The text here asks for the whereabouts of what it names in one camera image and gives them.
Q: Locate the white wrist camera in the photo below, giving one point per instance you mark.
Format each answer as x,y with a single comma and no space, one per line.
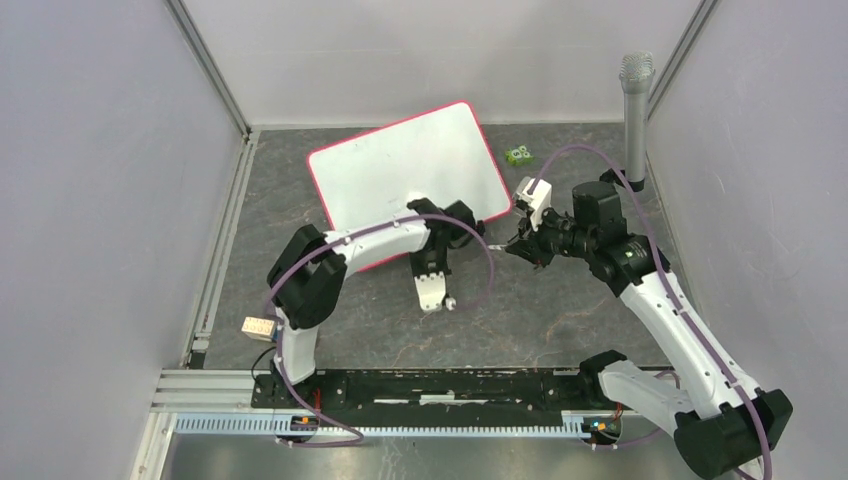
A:
432,293
531,198

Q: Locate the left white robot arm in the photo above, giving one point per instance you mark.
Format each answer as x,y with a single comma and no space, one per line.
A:
307,279

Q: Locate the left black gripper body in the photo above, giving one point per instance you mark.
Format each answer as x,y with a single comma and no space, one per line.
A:
424,263

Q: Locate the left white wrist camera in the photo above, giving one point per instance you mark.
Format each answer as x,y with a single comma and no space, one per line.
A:
432,293

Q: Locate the green number dice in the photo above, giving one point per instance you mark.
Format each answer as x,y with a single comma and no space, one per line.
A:
519,155

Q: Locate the pink framed whiteboard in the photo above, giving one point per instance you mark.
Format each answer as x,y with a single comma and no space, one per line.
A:
441,155

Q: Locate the cream lego brick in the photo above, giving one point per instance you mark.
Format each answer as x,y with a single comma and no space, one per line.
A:
259,329

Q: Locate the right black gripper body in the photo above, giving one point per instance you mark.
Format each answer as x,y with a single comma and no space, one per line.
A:
552,237

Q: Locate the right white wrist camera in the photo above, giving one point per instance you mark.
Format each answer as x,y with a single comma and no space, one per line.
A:
531,198

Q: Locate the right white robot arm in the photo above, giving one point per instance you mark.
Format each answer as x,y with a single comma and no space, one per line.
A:
719,418

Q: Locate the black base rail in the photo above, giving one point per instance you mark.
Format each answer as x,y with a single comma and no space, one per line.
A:
383,398

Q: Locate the silver microphone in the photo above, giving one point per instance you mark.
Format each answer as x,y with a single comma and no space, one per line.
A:
636,77

